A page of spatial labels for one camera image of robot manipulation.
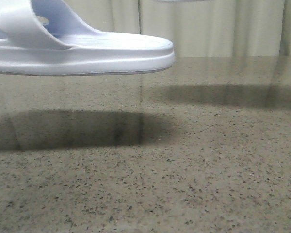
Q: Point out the pale grey-green curtain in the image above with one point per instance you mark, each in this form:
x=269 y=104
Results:
x=209 y=28

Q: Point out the light blue slipper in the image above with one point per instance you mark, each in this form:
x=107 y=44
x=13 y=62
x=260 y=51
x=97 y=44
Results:
x=181 y=0
x=47 y=38

